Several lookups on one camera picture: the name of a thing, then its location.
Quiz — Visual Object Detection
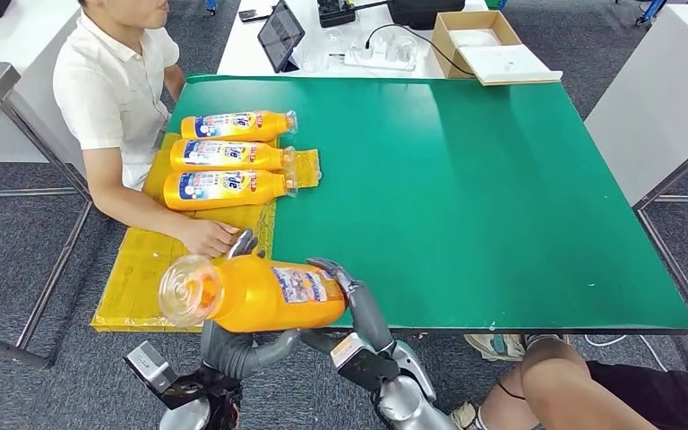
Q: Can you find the white pad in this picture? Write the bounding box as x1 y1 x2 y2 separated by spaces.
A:
448 28 503 49

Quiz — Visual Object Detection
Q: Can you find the white table with metal frame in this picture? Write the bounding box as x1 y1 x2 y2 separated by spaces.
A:
584 3 688 381

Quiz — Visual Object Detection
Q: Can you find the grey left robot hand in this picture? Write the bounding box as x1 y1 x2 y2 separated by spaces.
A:
200 228 302 381

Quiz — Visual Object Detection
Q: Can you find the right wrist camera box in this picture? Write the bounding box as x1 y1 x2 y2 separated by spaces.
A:
329 331 402 393

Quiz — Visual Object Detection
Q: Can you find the seated person's right hand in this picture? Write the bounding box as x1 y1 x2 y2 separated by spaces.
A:
176 218 242 260

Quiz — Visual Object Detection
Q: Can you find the white sneaker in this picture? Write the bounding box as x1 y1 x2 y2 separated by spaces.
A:
449 400 491 430
463 333 532 363

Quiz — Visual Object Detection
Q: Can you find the white flat board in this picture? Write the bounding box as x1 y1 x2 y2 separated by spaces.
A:
458 43 564 87

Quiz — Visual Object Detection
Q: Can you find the seated person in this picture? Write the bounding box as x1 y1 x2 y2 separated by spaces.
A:
51 0 242 260

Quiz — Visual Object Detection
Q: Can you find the black phone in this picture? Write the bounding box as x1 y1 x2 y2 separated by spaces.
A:
237 6 274 23

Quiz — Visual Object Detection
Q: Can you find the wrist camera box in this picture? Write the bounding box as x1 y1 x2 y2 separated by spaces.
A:
123 340 180 410
329 331 402 393

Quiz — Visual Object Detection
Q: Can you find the white panel table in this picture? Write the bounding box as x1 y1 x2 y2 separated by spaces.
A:
0 0 93 197

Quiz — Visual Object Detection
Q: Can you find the blue metal rack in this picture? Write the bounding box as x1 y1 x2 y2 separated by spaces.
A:
634 0 668 26

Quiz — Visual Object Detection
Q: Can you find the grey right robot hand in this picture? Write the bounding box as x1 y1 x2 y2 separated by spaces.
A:
299 257 396 358

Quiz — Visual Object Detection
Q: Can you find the white desk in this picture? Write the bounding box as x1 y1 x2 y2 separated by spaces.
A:
217 0 491 80

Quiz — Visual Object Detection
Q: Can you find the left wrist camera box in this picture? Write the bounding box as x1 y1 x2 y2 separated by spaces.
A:
123 340 180 410

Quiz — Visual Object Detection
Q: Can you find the black charger device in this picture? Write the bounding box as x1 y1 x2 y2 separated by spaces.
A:
317 0 357 29

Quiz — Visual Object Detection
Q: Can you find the black power cable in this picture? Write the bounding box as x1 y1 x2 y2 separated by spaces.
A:
363 22 477 78

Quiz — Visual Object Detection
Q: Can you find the orange detergent bottle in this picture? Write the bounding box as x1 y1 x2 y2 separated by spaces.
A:
158 254 348 335
169 138 297 174
180 108 299 143
162 168 299 212

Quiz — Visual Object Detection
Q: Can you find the clear plastic packaging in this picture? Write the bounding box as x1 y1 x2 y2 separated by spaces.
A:
293 28 348 74

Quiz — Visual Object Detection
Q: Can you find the black tablet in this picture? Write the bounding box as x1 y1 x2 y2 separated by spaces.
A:
256 0 306 74

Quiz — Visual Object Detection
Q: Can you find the white power strip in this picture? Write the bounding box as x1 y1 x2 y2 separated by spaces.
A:
342 32 420 73

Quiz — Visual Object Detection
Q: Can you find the large black bag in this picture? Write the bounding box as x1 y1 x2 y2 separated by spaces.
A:
387 0 467 30

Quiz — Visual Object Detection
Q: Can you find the yellow plastic sheet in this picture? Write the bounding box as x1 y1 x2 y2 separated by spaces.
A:
90 131 323 333

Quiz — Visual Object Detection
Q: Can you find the operator person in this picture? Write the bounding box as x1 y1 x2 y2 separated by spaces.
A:
477 333 688 430

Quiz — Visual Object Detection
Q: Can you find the cardboard box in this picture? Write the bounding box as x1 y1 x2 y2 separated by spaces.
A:
431 10 523 80

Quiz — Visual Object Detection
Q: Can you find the white floor cable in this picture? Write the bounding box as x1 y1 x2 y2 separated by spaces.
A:
584 333 668 370

